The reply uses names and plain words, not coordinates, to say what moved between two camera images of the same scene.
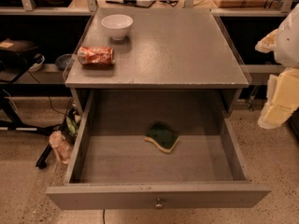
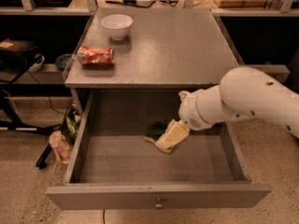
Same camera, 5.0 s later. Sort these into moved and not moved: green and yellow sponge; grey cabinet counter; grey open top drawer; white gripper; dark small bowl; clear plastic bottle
Moved: white gripper; green and yellow sponge
Not moved: grey open top drawer; dark small bowl; grey cabinet counter; clear plastic bottle
